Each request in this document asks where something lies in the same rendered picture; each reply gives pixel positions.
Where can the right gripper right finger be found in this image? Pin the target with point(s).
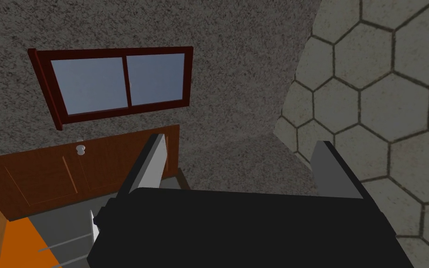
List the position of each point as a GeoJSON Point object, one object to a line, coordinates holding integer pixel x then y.
{"type": "Point", "coordinates": [331, 175]}

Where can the white round door knob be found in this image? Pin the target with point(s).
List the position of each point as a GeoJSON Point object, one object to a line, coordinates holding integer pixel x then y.
{"type": "Point", "coordinates": [81, 149]}

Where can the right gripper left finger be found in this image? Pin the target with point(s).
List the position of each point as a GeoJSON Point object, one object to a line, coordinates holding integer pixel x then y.
{"type": "Point", "coordinates": [151, 167]}

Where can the brown wooden door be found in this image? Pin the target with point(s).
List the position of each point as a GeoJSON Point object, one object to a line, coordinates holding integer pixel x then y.
{"type": "Point", "coordinates": [54, 175]}

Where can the dark red framed window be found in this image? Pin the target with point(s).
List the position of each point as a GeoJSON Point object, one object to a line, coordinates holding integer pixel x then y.
{"type": "Point", "coordinates": [114, 83]}

